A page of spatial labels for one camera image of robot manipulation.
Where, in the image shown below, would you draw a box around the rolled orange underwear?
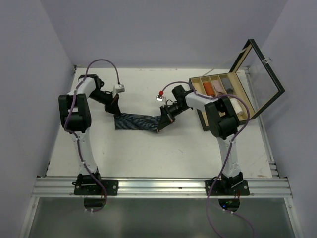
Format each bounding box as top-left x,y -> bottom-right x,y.
203,82 -> 215,97

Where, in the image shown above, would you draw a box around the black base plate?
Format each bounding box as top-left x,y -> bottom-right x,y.
73,180 -> 119,196
205,179 -> 250,196

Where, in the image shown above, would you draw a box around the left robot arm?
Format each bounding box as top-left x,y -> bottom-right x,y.
58,74 -> 125,195

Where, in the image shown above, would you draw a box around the rolled grey underwear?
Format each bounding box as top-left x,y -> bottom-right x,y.
221,78 -> 234,94

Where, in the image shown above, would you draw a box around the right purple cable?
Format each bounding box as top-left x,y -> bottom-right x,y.
161,80 -> 256,238

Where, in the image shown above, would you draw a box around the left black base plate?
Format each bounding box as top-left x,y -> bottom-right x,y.
73,180 -> 119,196

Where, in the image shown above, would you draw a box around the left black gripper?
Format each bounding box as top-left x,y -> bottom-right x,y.
89,89 -> 121,116

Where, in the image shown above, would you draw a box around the rolled pink underwear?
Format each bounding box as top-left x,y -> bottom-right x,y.
212,80 -> 226,95

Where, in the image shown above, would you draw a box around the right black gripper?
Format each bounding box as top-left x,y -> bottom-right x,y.
158,102 -> 188,130

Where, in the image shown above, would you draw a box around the purple cable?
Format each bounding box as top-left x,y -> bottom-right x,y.
63,59 -> 121,212
161,80 -> 256,238

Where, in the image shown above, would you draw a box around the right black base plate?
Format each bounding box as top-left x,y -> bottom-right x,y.
205,179 -> 250,196

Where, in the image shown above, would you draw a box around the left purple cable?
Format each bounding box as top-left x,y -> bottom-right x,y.
63,59 -> 121,212

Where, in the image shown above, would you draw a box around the aluminium mounting rail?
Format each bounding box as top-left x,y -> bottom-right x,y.
31,177 -> 292,198

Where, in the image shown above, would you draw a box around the black wooden compartment box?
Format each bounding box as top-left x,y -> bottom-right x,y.
189,39 -> 285,120

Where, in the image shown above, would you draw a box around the blue striped boxer shorts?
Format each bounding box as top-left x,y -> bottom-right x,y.
114,113 -> 161,133

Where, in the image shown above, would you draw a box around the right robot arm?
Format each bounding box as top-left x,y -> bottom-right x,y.
157,85 -> 243,195

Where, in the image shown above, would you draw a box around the white pink-trimmed underwear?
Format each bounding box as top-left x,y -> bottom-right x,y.
230,98 -> 244,116

